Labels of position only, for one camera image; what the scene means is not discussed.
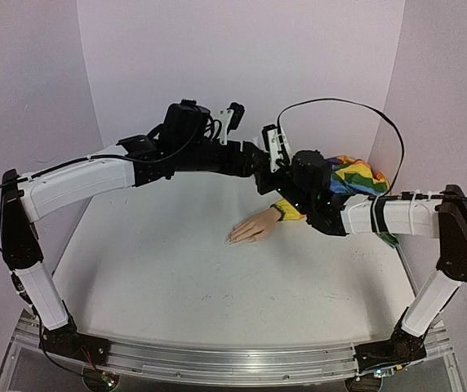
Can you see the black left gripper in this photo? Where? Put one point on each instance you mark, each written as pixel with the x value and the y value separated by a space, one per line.
pixel 247 169

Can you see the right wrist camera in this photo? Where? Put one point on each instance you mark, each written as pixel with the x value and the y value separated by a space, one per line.
pixel 276 144

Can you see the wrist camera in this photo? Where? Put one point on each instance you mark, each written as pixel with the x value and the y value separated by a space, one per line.
pixel 228 120
pixel 276 144

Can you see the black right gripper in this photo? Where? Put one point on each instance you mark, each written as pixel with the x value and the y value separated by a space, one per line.
pixel 264 180

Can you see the mannequin hand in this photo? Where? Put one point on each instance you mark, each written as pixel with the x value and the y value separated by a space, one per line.
pixel 256 227

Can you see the rainbow striped jacket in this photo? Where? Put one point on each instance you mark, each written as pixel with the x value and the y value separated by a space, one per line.
pixel 349 176

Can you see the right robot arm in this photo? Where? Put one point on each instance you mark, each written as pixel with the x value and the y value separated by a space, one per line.
pixel 304 183

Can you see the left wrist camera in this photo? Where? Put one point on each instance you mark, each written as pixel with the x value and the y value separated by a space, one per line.
pixel 228 120

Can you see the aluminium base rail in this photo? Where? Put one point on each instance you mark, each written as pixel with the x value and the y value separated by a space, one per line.
pixel 236 366

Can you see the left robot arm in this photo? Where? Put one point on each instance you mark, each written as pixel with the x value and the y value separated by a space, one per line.
pixel 178 144

